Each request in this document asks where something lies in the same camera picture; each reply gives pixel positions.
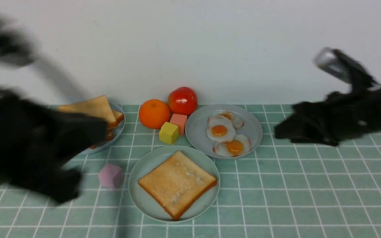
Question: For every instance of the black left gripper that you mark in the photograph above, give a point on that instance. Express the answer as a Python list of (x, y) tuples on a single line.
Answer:
[(35, 143)]

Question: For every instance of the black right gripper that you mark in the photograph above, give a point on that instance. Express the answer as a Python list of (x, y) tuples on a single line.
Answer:
[(340, 117)]

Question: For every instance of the fried egg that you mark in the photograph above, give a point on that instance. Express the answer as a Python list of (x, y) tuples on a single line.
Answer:
[(233, 117), (220, 129), (240, 145)]

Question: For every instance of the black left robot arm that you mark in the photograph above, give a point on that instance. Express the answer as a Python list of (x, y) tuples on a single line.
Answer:
[(16, 50)]

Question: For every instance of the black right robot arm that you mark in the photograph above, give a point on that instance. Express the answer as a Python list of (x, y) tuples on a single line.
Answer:
[(372, 100)]

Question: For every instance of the pink foam cube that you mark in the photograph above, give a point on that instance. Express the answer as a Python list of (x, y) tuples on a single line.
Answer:
[(111, 176)]

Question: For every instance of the light blue bread plate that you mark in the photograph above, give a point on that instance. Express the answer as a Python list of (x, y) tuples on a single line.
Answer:
[(116, 132)]

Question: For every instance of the green serving plate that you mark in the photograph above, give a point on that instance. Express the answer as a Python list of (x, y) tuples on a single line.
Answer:
[(144, 201)]

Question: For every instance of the orange fruit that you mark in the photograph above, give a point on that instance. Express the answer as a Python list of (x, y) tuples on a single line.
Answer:
[(154, 113)]

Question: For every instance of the grey egg plate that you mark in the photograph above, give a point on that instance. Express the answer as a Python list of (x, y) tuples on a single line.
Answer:
[(197, 124)]

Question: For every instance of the yellow foam cube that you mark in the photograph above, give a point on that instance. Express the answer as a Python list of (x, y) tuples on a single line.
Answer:
[(169, 133)]

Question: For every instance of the red tomato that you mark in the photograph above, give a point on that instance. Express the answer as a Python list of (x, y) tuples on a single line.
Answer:
[(183, 101)]

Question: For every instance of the salmon foam cube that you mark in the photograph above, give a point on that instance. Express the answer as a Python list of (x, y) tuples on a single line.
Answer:
[(180, 121)]

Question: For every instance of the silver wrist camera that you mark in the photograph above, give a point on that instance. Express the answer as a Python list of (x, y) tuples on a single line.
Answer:
[(343, 67)]

